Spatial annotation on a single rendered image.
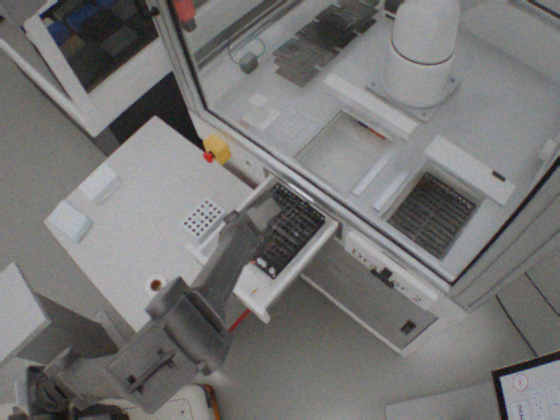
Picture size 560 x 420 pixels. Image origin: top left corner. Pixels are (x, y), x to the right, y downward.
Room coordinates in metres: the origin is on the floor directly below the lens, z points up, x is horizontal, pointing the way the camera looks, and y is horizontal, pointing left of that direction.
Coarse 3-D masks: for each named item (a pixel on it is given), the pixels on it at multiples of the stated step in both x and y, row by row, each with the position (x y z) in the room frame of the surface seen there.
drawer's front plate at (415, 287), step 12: (348, 240) 0.42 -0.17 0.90; (360, 240) 0.40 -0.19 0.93; (360, 252) 0.39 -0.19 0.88; (372, 252) 0.37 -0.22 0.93; (384, 264) 0.33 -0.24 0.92; (396, 264) 0.32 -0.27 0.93; (396, 276) 0.30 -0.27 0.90; (408, 276) 0.28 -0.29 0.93; (396, 288) 0.28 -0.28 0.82; (408, 288) 0.26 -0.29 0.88; (420, 288) 0.24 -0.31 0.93; (432, 300) 0.21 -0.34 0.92
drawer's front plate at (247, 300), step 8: (192, 248) 0.47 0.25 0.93; (192, 256) 0.48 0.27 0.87; (200, 256) 0.45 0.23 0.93; (200, 264) 0.46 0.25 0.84; (240, 288) 0.34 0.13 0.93; (240, 296) 0.32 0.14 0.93; (248, 296) 0.32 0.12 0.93; (248, 304) 0.30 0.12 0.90; (256, 304) 0.29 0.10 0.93; (256, 312) 0.28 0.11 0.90; (264, 312) 0.27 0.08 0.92; (264, 320) 0.26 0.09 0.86
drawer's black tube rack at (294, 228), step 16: (272, 192) 0.61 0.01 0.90; (288, 192) 0.60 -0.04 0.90; (288, 208) 0.57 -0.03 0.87; (304, 208) 0.54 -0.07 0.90; (272, 224) 0.51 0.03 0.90; (288, 224) 0.52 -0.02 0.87; (304, 224) 0.49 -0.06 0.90; (320, 224) 0.50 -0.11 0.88; (288, 240) 0.46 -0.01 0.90; (304, 240) 0.45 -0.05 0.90; (272, 256) 0.43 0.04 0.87; (288, 256) 0.41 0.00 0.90
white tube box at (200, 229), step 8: (208, 200) 0.69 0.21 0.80; (200, 208) 0.66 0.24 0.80; (216, 208) 0.66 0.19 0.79; (192, 216) 0.64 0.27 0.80; (200, 216) 0.64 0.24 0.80; (208, 216) 0.63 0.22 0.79; (216, 216) 0.63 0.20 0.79; (224, 216) 0.63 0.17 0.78; (184, 224) 0.62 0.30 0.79; (192, 224) 0.61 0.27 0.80; (200, 224) 0.61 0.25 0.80; (208, 224) 0.61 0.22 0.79; (216, 224) 0.61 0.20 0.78; (192, 232) 0.59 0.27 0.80; (200, 232) 0.58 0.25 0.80; (208, 232) 0.58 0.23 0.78; (200, 240) 0.56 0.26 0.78
